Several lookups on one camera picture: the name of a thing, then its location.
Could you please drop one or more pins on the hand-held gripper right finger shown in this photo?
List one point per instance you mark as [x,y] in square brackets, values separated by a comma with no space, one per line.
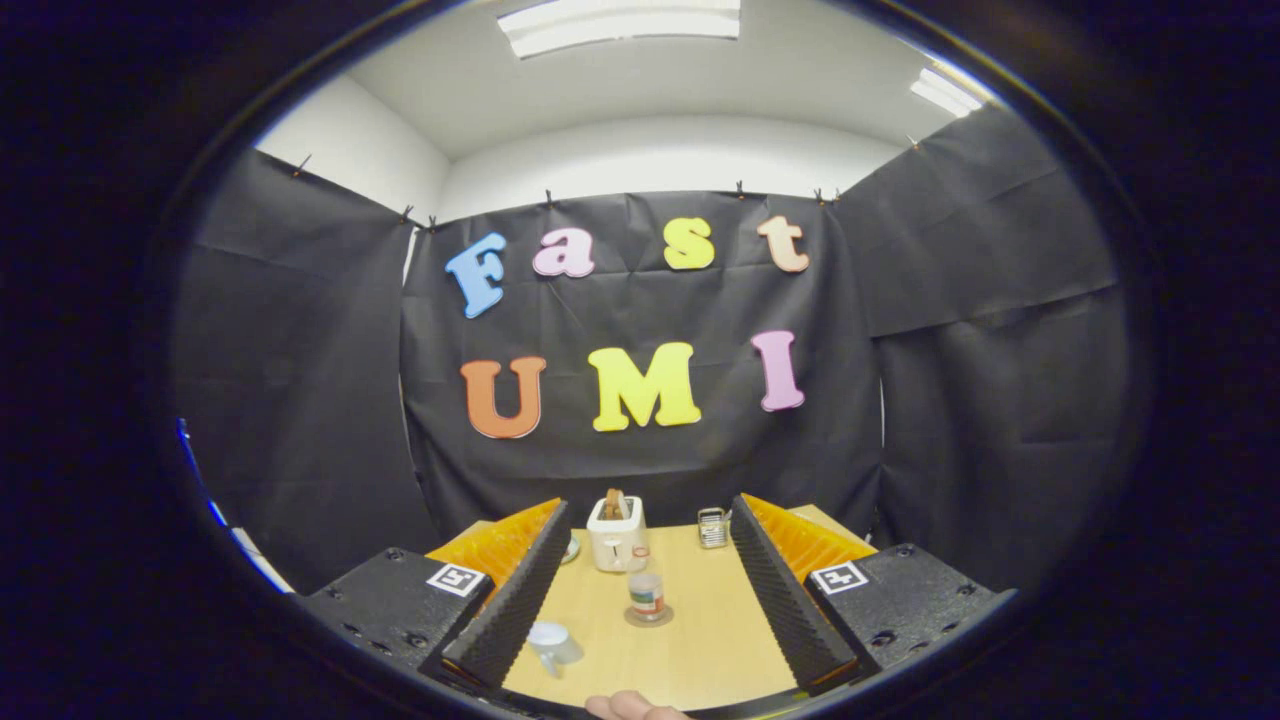
[785,600]

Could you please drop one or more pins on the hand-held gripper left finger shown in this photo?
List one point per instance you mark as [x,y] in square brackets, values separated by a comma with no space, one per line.
[520,600]

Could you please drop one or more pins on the light blue cup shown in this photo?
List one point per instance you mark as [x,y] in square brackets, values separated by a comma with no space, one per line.
[550,640]

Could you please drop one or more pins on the round brown coaster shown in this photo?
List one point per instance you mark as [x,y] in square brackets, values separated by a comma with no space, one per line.
[667,616]

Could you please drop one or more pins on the clear plastic juice bottle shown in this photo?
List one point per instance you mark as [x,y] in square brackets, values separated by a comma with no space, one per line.
[646,592]

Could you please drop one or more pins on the light green plate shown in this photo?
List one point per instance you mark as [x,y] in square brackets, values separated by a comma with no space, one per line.
[571,548]

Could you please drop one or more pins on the wooden table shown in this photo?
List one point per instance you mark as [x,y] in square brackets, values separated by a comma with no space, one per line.
[710,640]

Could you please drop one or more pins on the white toaster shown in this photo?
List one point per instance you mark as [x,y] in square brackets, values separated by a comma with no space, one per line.
[612,545]

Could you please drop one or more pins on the brown toast slice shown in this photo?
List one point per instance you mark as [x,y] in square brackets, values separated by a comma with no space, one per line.
[613,503]

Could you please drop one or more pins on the small ceiling light panel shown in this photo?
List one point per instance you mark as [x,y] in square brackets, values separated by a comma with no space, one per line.
[945,93]

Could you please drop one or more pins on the long ceiling light panel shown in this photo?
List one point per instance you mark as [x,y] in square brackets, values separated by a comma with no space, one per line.
[620,20]

